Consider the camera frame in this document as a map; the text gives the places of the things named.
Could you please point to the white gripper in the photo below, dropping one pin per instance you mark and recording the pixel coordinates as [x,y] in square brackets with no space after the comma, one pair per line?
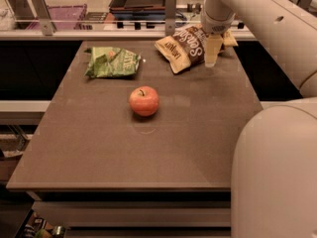
[215,25]

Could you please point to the brown chip bag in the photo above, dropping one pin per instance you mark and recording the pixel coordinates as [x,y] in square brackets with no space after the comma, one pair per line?
[184,48]

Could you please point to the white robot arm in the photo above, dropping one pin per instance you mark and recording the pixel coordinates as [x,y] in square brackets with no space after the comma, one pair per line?
[274,172]

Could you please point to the red apple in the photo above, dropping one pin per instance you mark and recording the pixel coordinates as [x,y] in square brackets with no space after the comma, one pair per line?
[144,101]

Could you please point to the green chip bag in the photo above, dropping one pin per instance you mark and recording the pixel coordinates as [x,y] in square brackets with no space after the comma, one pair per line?
[111,62]

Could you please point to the dark tray stack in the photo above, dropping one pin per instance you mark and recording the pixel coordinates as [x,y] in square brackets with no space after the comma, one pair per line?
[148,10]

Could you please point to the purple plastic crate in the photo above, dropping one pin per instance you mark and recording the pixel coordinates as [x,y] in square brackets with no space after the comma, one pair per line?
[68,17]

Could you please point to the items in open drawer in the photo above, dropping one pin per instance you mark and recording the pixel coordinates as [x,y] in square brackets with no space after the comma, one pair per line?
[37,227]

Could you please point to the metal rail bracket middle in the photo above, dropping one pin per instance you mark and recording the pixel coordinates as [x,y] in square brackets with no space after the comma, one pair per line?
[170,11]

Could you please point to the metal rail bracket left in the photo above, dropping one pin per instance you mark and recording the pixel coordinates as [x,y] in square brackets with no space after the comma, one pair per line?
[44,17]

